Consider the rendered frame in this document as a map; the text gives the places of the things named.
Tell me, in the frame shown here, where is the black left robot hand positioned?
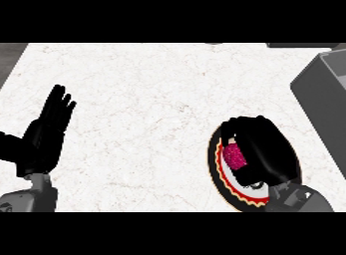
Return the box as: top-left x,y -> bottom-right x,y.
0,84 -> 79,178

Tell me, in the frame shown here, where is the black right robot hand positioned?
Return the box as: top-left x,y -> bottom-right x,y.
219,115 -> 303,188

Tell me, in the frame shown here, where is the black red patterned plate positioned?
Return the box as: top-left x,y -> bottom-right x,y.
206,117 -> 272,213

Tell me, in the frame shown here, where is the pink cupcake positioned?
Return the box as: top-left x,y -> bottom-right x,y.
222,137 -> 249,171

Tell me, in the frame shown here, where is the grey box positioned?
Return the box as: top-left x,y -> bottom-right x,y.
289,46 -> 346,203

